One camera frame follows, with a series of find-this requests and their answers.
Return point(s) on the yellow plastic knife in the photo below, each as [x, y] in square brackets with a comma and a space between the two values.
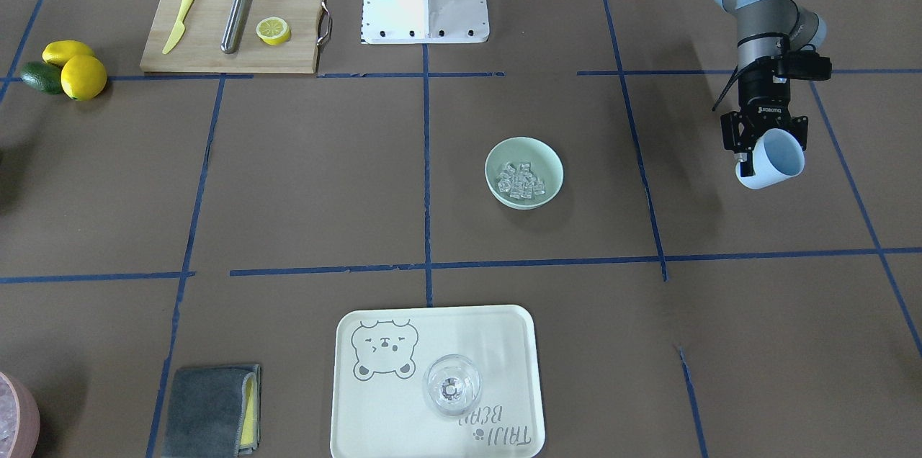
[179, 27]

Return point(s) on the ice cubes in bowl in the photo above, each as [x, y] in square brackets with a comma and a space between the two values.
[518, 181]

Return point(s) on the cream serving tray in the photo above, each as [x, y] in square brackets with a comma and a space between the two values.
[379, 407]

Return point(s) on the half lemon slice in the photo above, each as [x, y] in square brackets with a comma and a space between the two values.
[273, 31]

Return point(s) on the light blue plastic cup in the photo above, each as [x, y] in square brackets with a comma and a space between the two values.
[776, 157]

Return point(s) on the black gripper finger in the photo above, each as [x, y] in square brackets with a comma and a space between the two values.
[746, 166]

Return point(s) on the pink bowl with ice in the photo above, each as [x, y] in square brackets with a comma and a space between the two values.
[20, 418]

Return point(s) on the green ceramic bowl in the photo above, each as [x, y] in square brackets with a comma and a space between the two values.
[546, 164]

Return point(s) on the green avocado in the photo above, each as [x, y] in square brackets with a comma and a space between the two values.
[42, 76]

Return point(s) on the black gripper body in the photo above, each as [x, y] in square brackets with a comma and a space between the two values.
[763, 91]

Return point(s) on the yellow lemon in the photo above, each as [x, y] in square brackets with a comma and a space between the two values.
[60, 52]
[83, 77]

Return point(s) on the steel muddler black cap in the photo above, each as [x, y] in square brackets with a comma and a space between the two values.
[233, 31]

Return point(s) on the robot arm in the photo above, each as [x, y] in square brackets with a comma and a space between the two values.
[777, 43]

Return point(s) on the clear glass on tray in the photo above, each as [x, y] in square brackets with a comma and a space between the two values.
[453, 385]

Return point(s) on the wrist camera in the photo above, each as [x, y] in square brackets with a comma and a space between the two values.
[804, 65]

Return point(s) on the grey folded cloth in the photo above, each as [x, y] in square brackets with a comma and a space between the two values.
[214, 411]

